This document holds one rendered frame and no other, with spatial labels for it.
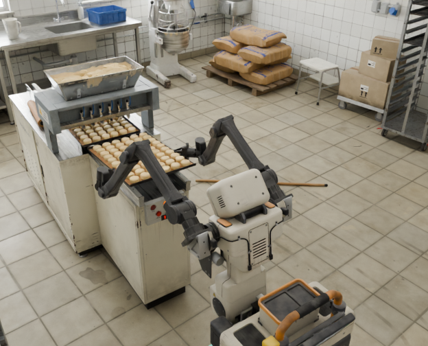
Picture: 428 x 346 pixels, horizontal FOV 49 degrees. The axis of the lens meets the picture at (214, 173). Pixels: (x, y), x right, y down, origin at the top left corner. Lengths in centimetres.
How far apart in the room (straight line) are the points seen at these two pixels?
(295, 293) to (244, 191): 46
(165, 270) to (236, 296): 91
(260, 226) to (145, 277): 117
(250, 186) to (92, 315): 164
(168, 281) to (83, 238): 75
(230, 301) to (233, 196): 52
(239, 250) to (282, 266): 158
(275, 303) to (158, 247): 107
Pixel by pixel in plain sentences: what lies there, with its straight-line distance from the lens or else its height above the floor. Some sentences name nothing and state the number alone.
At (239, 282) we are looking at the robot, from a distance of 206.
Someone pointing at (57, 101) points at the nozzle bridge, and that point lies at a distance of 302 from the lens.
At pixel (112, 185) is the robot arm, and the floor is 106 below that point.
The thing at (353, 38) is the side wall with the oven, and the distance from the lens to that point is 628.
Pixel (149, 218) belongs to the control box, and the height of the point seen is 75.
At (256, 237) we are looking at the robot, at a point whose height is 110.
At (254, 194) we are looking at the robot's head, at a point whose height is 126.
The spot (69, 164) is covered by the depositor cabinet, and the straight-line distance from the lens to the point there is 309.
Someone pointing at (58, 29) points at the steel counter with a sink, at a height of 82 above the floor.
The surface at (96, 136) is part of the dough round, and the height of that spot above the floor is 92.
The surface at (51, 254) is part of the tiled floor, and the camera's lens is 366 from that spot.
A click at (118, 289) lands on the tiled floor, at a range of 328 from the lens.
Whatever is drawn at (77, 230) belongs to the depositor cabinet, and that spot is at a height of 28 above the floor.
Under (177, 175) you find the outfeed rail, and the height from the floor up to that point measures 90.
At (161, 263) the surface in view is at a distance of 288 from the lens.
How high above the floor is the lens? 229
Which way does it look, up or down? 31 degrees down
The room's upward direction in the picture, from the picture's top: 1 degrees clockwise
